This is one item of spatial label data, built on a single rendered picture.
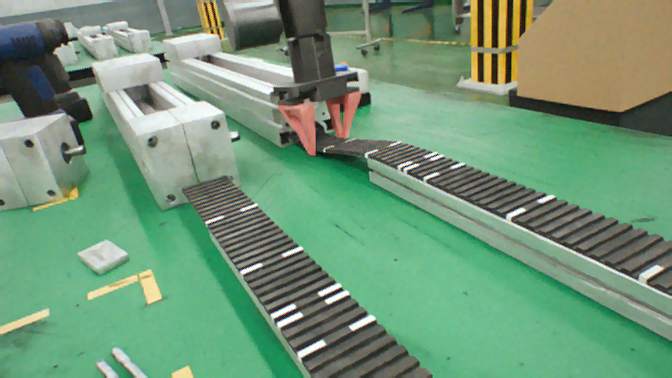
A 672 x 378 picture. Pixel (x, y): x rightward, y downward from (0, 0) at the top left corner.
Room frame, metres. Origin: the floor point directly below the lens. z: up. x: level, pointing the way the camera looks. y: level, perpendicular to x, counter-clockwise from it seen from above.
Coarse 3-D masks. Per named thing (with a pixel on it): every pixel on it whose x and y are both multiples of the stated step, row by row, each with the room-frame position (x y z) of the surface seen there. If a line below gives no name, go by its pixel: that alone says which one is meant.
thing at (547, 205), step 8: (544, 200) 0.32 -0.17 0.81; (552, 200) 0.32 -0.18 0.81; (560, 200) 0.32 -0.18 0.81; (528, 208) 0.32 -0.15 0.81; (536, 208) 0.32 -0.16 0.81; (544, 208) 0.31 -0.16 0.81; (552, 208) 0.31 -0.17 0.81; (560, 208) 0.31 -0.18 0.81; (504, 216) 0.31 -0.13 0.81; (512, 216) 0.31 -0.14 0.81; (520, 216) 0.31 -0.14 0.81; (528, 216) 0.30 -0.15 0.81; (536, 216) 0.30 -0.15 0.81; (520, 224) 0.30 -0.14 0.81
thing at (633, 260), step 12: (648, 240) 0.25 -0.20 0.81; (660, 240) 0.25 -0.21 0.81; (624, 252) 0.24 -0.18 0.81; (636, 252) 0.24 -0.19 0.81; (648, 252) 0.24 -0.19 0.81; (660, 252) 0.24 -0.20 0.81; (612, 264) 0.23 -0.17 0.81; (624, 264) 0.23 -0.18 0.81; (636, 264) 0.23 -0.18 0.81; (648, 264) 0.23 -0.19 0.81
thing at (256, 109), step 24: (192, 72) 1.13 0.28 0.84; (216, 72) 0.91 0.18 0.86; (240, 72) 1.01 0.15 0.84; (264, 72) 0.87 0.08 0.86; (288, 72) 0.79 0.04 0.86; (216, 96) 0.94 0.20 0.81; (240, 96) 0.78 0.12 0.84; (264, 96) 0.67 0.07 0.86; (240, 120) 0.82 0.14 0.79; (264, 120) 0.71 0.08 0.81; (288, 144) 0.66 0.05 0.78
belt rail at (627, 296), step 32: (416, 192) 0.42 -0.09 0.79; (480, 224) 0.34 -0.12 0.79; (512, 224) 0.30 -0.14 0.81; (512, 256) 0.30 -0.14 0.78; (544, 256) 0.28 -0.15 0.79; (576, 256) 0.25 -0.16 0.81; (576, 288) 0.25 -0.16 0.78; (608, 288) 0.24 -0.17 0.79; (640, 288) 0.22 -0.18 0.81; (640, 320) 0.21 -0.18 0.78
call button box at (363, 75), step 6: (360, 72) 0.82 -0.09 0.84; (366, 72) 0.82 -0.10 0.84; (360, 78) 0.81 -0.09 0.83; (366, 78) 0.82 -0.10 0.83; (348, 84) 0.80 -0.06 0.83; (354, 84) 0.81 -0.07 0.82; (360, 84) 0.81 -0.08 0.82; (366, 84) 0.82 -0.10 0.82; (360, 90) 0.81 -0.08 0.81; (366, 90) 0.82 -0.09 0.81; (366, 96) 0.82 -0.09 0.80; (360, 102) 0.81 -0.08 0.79; (366, 102) 0.82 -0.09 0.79; (342, 108) 0.80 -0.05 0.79
